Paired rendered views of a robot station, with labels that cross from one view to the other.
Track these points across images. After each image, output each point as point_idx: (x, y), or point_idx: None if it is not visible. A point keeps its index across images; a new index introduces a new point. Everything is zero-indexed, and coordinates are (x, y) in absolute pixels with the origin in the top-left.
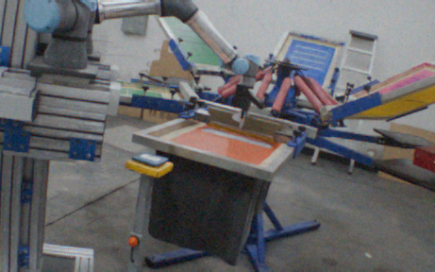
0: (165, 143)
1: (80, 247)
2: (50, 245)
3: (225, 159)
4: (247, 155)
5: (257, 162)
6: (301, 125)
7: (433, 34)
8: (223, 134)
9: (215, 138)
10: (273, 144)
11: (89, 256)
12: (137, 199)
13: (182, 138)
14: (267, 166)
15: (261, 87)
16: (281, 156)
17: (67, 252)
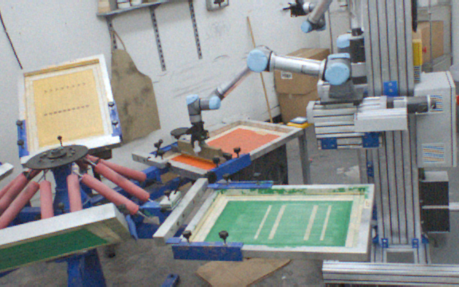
0: (284, 125)
1: (333, 269)
2: (361, 270)
3: (256, 120)
4: (227, 138)
5: (229, 133)
6: (156, 143)
7: None
8: None
9: (232, 151)
10: (183, 155)
11: (327, 262)
12: (306, 141)
13: (261, 144)
14: (237, 120)
15: (122, 166)
16: (212, 130)
17: (345, 265)
